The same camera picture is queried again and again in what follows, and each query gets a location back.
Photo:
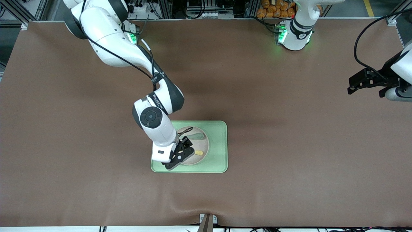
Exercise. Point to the grey-green plastic spoon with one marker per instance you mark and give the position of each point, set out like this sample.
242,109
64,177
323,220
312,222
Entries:
198,136

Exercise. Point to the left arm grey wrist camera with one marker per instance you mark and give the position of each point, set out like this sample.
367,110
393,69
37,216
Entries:
400,95

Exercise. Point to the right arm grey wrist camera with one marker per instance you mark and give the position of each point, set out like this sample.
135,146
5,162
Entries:
164,151

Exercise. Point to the white power strip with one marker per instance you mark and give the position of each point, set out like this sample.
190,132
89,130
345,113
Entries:
141,9

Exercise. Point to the aluminium frame post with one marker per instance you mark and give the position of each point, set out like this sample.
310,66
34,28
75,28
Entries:
164,9
42,8
252,9

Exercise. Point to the white socket bar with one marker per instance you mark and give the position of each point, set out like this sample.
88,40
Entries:
209,14

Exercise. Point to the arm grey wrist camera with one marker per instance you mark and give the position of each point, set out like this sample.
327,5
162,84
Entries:
164,151
400,95

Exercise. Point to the diagonal aluminium frame profile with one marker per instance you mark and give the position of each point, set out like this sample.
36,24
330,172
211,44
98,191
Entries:
397,13
17,12

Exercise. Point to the yellow plastic fork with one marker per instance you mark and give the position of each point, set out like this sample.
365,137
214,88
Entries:
199,152

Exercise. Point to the orange bread bag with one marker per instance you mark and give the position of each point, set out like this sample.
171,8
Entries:
273,9

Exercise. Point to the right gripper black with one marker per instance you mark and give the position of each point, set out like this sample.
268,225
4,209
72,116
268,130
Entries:
185,141

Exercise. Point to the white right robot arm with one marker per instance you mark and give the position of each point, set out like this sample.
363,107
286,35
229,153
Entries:
109,35

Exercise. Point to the light green rectangular tray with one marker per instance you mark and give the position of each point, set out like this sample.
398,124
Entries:
219,148

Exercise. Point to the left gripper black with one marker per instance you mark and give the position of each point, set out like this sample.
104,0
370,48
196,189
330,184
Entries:
381,78

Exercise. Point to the white round plate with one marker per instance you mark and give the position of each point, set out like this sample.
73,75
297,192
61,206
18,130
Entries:
201,145

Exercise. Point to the metal clamp bracket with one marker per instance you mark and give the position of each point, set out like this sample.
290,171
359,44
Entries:
215,219

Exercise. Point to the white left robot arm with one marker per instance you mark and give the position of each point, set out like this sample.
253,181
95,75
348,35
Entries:
296,35

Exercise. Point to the brown bar under bracket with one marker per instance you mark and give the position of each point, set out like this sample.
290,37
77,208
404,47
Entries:
206,225

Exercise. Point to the brown table cover mat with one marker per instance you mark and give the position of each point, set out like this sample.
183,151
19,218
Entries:
96,177

